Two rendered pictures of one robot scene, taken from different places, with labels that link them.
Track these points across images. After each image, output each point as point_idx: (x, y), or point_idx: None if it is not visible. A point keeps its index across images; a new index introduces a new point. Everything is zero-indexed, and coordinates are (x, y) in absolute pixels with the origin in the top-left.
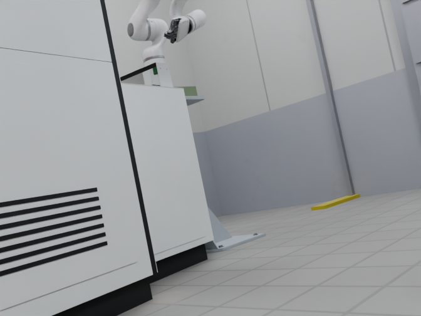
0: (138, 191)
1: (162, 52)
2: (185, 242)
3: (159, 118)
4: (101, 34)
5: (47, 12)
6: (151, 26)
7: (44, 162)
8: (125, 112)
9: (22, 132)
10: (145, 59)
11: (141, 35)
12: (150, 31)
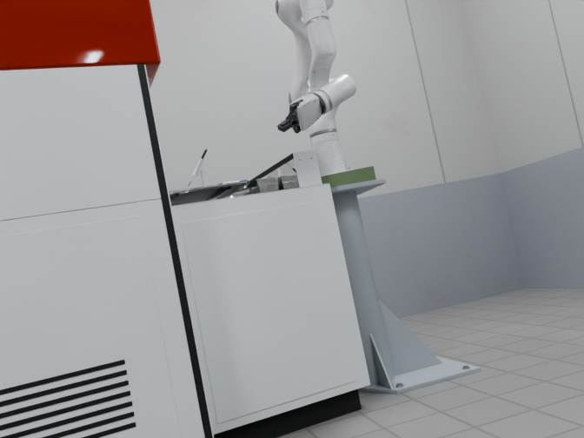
0: (192, 355)
1: (330, 123)
2: (315, 391)
3: (282, 233)
4: (145, 167)
5: (66, 162)
6: None
7: (50, 341)
8: (178, 258)
9: (23, 311)
10: (309, 136)
11: None
12: None
